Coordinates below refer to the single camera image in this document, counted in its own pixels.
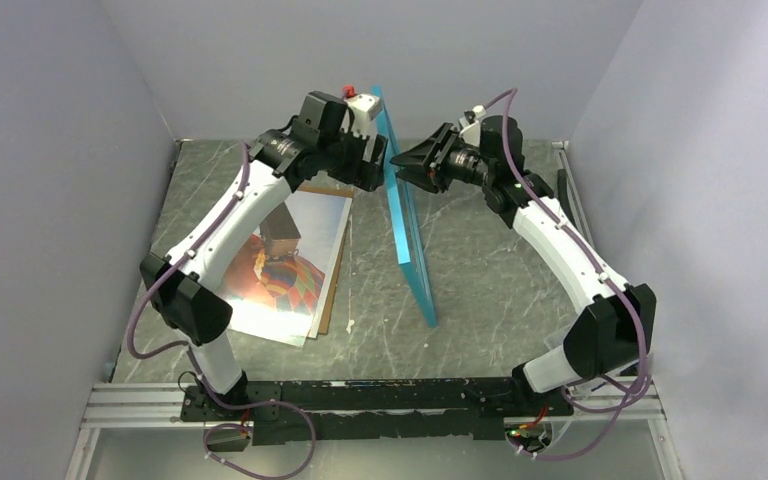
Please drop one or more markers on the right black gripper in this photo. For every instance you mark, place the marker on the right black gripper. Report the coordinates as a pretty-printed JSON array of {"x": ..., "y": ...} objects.
[{"x": 432, "y": 177}]

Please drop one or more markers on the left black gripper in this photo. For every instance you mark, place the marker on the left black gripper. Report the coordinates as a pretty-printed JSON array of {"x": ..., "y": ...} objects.
[{"x": 363, "y": 174}]

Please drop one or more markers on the blue wooden picture frame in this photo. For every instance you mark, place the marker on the blue wooden picture frame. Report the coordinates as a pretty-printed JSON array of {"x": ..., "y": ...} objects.
[{"x": 404, "y": 221}]

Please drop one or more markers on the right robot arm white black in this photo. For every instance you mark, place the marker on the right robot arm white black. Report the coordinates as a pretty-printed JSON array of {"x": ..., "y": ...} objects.
[{"x": 615, "y": 318}]

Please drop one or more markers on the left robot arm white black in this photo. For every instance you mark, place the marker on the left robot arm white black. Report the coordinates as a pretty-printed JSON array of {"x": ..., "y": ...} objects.
[{"x": 182, "y": 285}]

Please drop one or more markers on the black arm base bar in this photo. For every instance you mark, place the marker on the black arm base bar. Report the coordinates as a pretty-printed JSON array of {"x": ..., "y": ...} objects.
[{"x": 328, "y": 410}]

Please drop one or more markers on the hot air balloon photo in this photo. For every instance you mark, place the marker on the hot air balloon photo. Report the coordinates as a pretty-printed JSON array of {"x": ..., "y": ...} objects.
[{"x": 277, "y": 282}]

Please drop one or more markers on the clear plastic screw box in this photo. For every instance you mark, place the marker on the clear plastic screw box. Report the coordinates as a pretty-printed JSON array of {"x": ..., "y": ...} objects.
[{"x": 556, "y": 339}]

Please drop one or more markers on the brown frame backing board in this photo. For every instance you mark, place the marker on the brown frame backing board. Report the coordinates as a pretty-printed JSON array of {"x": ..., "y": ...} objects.
[{"x": 337, "y": 254}]

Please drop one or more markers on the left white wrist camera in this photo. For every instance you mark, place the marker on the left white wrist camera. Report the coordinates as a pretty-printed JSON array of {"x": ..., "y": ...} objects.
[{"x": 363, "y": 106}]

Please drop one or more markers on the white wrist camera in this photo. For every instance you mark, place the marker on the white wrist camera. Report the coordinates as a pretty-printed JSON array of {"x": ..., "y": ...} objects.
[
  {"x": 363, "y": 106},
  {"x": 470, "y": 122}
]

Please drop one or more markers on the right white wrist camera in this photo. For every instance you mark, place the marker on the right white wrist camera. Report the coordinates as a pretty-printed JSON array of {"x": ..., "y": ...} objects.
[{"x": 470, "y": 122}]

